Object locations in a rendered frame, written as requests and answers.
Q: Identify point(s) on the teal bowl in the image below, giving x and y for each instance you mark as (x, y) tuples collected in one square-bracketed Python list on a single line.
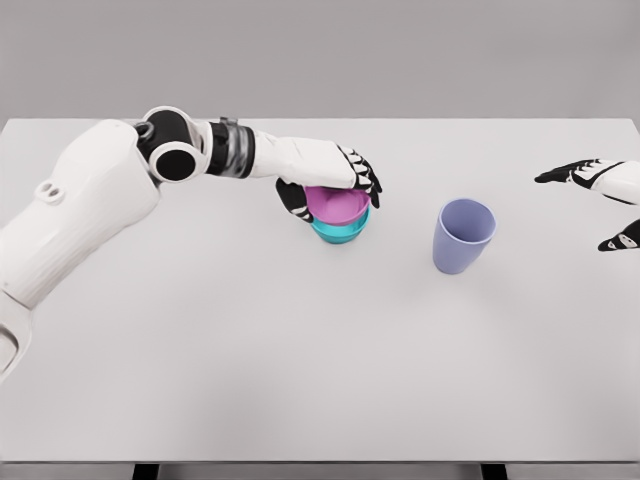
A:
[(340, 232)]

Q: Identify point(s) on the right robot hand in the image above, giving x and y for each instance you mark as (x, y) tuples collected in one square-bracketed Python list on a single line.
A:
[(610, 177)]

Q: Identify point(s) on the pink bowl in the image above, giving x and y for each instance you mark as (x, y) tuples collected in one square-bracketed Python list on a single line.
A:
[(334, 206)]

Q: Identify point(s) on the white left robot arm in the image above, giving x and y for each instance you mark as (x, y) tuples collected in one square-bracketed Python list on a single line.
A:
[(95, 180)]

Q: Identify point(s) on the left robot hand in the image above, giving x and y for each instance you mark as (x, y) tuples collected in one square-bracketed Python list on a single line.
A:
[(325, 162)]

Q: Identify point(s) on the lavender cup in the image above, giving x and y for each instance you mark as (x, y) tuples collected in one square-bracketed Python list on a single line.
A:
[(462, 237)]

